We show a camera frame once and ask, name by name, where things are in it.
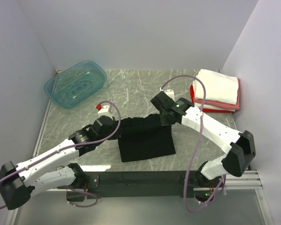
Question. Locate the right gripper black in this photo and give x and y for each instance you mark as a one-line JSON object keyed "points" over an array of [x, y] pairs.
{"points": [[164, 122]]}

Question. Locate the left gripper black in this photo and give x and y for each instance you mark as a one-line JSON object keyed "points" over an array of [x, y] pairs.
{"points": [[114, 126]]}

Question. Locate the black t shirt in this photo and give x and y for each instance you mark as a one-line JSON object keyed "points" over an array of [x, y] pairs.
{"points": [[144, 138]]}

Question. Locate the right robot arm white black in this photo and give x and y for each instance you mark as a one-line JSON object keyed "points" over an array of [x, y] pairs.
{"points": [[238, 147]]}

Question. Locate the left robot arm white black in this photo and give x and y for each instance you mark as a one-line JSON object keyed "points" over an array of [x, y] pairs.
{"points": [[20, 182]]}

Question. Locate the red folded t shirt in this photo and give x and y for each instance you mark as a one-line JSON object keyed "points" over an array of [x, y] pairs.
{"points": [[191, 93]]}

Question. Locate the teal plastic basket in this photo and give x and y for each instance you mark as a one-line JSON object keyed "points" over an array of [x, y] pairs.
{"points": [[75, 84]]}

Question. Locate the white folded t shirt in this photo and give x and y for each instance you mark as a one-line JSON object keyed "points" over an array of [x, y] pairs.
{"points": [[219, 87]]}

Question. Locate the black base bar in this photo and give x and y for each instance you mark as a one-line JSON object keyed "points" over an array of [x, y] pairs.
{"points": [[136, 184]]}

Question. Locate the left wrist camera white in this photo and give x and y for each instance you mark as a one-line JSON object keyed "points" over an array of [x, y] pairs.
{"points": [[104, 110]]}

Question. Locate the aluminium rail left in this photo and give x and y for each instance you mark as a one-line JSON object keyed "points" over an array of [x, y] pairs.
{"points": [[12, 214]]}

